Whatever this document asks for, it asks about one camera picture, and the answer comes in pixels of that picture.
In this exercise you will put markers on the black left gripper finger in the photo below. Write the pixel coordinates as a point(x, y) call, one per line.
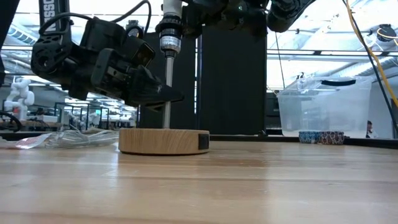
point(155, 107)
point(149, 90)

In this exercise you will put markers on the lamp with wooden base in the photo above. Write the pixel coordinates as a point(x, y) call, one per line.
point(161, 141)

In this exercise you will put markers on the white flood lightbulb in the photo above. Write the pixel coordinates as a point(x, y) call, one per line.
point(172, 7)

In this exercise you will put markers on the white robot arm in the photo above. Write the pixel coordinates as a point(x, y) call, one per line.
point(20, 95)

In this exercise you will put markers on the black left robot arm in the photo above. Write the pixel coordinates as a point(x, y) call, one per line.
point(49, 53)

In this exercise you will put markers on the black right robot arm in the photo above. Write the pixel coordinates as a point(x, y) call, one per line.
point(286, 17)

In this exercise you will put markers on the wooden workbench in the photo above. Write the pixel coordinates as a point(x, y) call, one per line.
point(37, 124)

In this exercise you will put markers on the black equipment box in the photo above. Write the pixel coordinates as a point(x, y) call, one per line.
point(272, 109)

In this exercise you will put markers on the clear plastic storage bin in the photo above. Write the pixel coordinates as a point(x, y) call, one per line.
point(326, 109)

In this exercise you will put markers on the blue patterned round container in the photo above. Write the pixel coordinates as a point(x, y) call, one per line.
point(309, 137)

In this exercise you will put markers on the red patterned round container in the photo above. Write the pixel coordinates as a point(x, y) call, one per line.
point(332, 137)

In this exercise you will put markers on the person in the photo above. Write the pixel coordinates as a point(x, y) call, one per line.
point(370, 130)

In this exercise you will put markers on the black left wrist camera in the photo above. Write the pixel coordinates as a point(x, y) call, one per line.
point(141, 53)

